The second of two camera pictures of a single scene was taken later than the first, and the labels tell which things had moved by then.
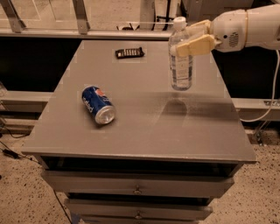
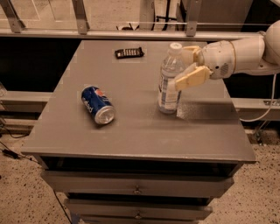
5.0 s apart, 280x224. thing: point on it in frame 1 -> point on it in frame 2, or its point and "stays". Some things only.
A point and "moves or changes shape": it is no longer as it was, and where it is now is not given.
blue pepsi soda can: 99,104 stays
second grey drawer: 139,209 stays
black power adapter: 10,153 stays
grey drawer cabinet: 166,154 stays
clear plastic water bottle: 181,66 moves or changes shape
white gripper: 228,31 -> 219,59
